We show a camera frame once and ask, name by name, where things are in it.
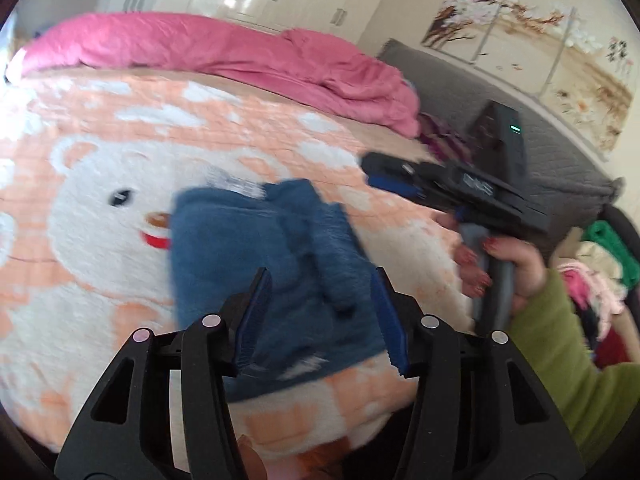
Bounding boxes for blue denim lace pants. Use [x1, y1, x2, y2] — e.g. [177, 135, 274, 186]
[169, 167, 402, 403]

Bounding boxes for right green sleeve forearm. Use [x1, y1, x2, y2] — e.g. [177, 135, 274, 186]
[508, 270, 639, 467]

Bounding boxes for right hand red nails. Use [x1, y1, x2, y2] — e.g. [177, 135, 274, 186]
[452, 236, 547, 314]

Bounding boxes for purple striped pillow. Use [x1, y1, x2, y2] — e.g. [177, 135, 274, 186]
[418, 113, 472, 165]

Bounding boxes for grey quilted headboard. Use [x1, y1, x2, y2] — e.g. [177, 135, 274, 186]
[378, 39, 634, 258]

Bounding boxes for pink duvet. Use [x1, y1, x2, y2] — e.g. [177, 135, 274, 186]
[8, 12, 420, 139]

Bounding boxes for colourful clothes pile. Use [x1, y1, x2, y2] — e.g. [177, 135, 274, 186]
[550, 219, 639, 368]

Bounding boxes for orange bear fleece blanket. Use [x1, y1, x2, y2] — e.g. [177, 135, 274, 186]
[1, 70, 471, 450]

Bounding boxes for floral wall painting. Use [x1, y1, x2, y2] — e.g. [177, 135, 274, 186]
[421, 0, 639, 155]

